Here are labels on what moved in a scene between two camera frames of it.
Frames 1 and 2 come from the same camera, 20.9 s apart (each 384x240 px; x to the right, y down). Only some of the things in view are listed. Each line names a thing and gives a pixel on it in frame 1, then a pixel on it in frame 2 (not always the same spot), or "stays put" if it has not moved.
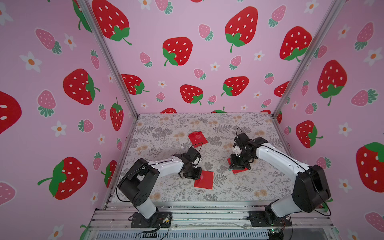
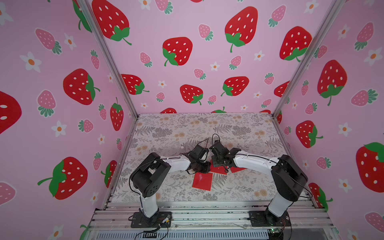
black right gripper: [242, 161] → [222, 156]
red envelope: [197, 137] → [220, 170]
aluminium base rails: [209, 215] stays put
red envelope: [206, 180] stays put
